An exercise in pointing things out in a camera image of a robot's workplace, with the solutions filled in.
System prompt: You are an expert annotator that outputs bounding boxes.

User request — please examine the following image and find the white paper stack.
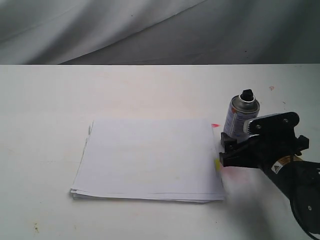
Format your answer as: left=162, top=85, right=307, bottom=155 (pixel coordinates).
left=70, top=119, right=225, bottom=203

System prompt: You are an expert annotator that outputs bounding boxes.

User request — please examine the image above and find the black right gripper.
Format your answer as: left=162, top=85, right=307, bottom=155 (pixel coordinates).
left=219, top=111, right=309, bottom=175

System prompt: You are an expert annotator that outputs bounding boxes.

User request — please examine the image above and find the white spray paint can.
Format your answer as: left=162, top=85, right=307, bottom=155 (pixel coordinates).
left=223, top=89, right=260, bottom=143

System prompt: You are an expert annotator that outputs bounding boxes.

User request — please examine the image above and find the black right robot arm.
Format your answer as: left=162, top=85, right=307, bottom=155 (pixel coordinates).
left=219, top=111, right=320, bottom=240

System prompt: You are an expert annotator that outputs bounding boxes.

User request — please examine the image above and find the grey fabric backdrop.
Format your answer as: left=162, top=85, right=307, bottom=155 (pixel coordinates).
left=0, top=0, right=320, bottom=65

